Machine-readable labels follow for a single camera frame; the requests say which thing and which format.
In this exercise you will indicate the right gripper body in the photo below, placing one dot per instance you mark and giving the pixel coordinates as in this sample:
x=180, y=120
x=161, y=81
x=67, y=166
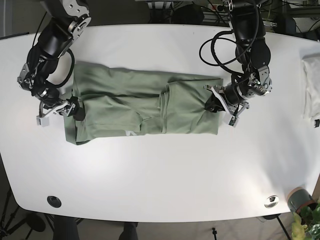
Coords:
x=49, y=96

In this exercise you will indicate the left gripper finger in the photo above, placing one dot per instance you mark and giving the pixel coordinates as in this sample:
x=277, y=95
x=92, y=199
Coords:
x=216, y=102
x=232, y=115

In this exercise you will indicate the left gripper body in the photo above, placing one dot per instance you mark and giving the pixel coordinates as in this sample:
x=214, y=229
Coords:
x=245, y=86

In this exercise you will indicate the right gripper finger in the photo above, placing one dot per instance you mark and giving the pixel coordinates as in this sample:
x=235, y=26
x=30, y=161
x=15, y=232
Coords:
x=50, y=117
x=73, y=109

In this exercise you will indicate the sage green T-shirt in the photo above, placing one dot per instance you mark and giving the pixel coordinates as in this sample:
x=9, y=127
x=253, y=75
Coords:
x=120, y=102

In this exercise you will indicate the white printed T-shirt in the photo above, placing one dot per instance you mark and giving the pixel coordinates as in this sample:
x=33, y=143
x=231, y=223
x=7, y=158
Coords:
x=310, y=75

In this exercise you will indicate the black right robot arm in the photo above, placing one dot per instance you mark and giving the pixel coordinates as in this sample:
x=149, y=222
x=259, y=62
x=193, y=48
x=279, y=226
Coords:
x=68, y=20

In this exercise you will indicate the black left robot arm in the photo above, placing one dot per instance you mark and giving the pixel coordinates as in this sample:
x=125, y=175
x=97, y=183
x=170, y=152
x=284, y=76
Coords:
x=247, y=27

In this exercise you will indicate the black table grommet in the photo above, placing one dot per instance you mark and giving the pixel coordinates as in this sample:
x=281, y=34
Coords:
x=54, y=201

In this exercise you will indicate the silver table grommet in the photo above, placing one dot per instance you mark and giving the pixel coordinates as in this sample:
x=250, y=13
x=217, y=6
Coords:
x=271, y=201

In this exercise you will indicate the grey plant pot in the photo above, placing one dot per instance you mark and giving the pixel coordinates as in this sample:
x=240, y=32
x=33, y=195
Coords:
x=299, y=198

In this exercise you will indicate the green potted plant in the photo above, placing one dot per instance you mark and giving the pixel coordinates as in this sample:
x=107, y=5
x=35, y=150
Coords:
x=306, y=225

